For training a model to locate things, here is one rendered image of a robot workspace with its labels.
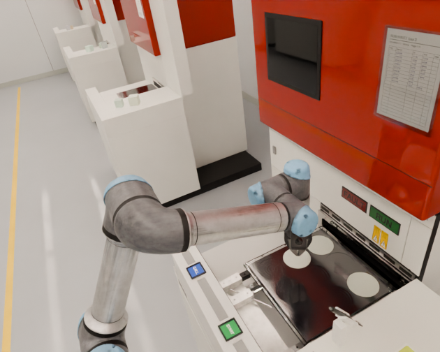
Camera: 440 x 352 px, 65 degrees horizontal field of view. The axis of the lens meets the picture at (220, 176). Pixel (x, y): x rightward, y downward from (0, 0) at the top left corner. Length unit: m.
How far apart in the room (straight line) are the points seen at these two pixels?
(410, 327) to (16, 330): 2.33
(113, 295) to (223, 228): 0.35
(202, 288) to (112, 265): 0.41
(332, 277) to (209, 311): 0.44
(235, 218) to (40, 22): 7.99
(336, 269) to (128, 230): 0.82
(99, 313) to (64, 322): 1.65
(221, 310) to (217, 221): 0.45
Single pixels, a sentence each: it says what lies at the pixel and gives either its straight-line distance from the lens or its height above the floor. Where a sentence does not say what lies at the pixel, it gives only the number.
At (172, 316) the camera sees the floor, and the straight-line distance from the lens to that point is 2.37.
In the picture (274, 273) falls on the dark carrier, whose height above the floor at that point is 0.90.
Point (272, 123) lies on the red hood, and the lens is 1.47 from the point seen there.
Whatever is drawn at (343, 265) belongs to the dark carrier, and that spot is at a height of 0.90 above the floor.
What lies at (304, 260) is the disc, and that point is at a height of 0.90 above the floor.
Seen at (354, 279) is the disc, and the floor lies 0.90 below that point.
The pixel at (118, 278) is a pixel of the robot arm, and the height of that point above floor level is 1.25.
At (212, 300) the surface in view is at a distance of 1.18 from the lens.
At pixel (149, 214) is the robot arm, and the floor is 1.46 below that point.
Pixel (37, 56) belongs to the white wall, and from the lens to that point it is 8.66.
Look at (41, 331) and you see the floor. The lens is 2.68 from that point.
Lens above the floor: 1.89
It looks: 34 degrees down
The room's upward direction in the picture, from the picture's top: 9 degrees counter-clockwise
